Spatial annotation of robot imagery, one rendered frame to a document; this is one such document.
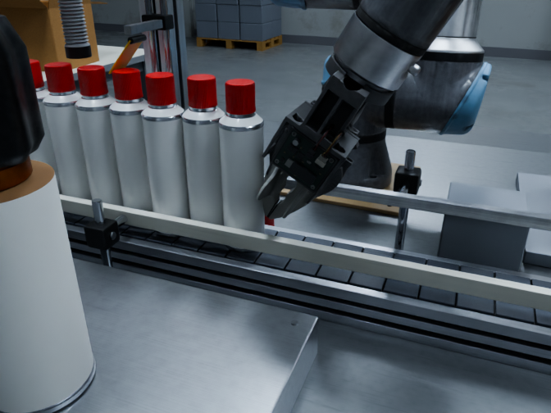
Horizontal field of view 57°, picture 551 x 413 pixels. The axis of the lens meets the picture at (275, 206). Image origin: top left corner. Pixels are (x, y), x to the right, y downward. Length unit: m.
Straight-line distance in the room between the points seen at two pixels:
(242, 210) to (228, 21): 7.02
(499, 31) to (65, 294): 7.26
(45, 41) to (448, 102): 1.78
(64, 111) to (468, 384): 0.57
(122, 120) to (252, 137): 0.17
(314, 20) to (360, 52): 7.47
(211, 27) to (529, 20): 4.19
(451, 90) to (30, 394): 0.67
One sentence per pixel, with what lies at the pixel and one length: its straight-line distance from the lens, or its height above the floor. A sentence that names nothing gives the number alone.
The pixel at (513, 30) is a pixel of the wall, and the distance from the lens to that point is 7.51.
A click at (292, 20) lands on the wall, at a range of 8.07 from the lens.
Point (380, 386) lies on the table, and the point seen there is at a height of 0.83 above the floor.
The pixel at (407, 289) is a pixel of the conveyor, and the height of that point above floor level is 0.88.
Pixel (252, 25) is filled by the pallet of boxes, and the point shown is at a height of 0.33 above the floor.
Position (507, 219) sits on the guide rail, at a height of 0.95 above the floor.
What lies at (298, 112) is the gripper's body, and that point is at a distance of 0.52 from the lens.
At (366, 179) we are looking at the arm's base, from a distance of 0.89.
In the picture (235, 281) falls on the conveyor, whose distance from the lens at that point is 0.62.
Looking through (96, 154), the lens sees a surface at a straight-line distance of 0.70.
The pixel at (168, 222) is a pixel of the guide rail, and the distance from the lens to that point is 0.65.
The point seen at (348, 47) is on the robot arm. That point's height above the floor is 1.14.
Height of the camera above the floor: 1.21
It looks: 26 degrees down
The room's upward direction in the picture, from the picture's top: straight up
